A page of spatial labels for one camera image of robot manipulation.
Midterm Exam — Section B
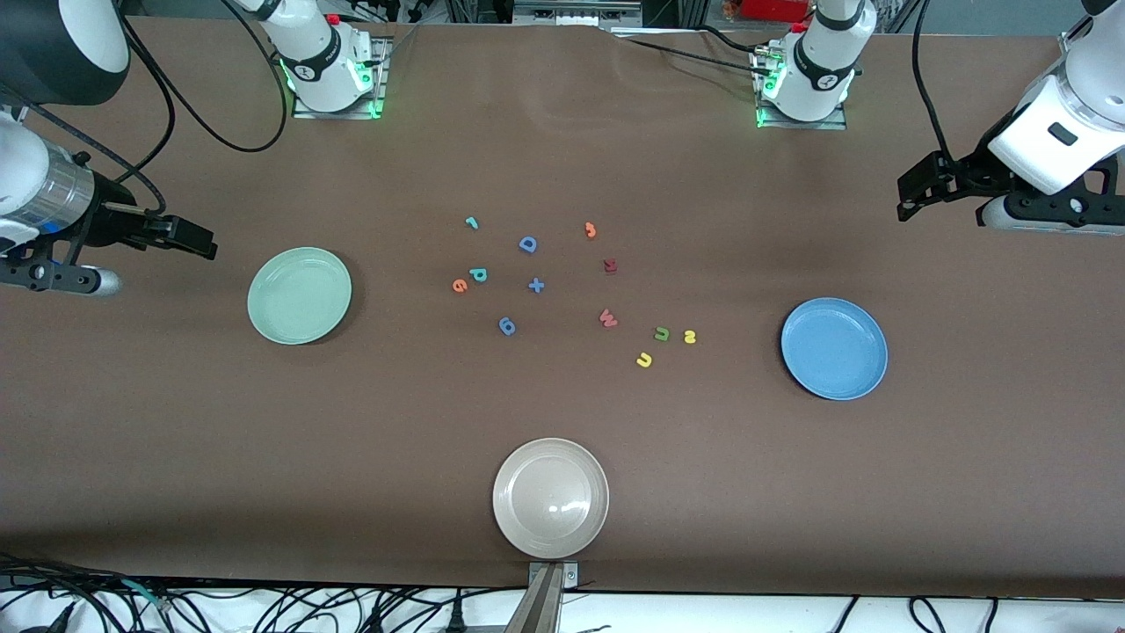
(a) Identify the pale green plate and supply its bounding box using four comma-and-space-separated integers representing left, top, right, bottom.
247, 247, 353, 346

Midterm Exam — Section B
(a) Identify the blue plate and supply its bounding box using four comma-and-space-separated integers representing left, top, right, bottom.
780, 297, 889, 402

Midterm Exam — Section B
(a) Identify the red box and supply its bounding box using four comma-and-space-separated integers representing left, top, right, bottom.
741, 0, 811, 24

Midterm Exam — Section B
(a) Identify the grey power strip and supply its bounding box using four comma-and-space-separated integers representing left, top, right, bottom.
512, 0, 644, 29

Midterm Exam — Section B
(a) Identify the beige plate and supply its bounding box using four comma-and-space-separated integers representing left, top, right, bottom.
492, 438, 610, 560

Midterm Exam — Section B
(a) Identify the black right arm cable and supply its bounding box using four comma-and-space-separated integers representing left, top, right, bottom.
18, 0, 291, 221

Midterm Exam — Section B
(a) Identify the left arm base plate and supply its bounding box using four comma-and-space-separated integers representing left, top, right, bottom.
756, 48, 849, 131

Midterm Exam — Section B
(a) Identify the black table cable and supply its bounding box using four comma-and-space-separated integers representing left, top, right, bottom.
611, 35, 767, 75
694, 25, 767, 54

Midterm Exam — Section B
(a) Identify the teal floor cable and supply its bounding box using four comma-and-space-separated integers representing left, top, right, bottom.
121, 578, 174, 614

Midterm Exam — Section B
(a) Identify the aluminium camera post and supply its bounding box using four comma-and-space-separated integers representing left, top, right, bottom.
504, 561, 581, 633

